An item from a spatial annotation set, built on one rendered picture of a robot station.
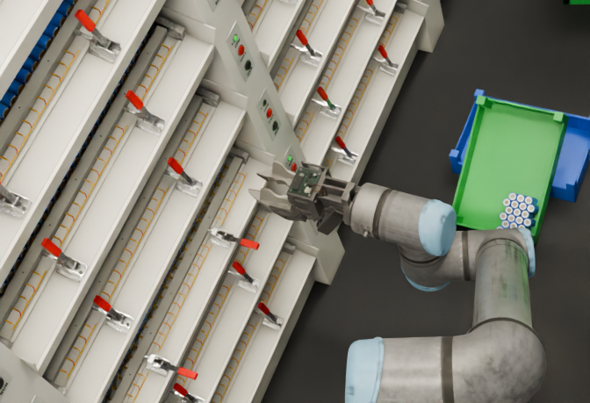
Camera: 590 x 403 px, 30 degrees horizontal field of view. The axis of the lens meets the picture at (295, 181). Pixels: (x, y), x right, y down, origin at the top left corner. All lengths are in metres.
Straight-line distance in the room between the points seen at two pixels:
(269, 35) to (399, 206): 0.43
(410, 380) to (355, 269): 1.22
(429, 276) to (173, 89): 0.57
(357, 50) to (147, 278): 0.87
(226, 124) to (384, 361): 0.70
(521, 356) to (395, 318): 1.11
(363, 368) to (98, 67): 0.57
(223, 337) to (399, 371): 0.85
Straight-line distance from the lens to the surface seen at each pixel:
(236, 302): 2.24
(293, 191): 1.92
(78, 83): 1.60
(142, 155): 1.75
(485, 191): 2.61
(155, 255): 1.88
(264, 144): 2.09
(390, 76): 2.69
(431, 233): 1.86
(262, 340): 2.41
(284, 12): 2.10
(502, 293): 1.65
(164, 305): 2.02
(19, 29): 1.44
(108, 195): 1.72
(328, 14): 2.32
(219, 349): 2.21
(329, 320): 2.57
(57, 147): 1.56
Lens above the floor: 2.29
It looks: 56 degrees down
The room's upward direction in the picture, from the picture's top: 25 degrees counter-clockwise
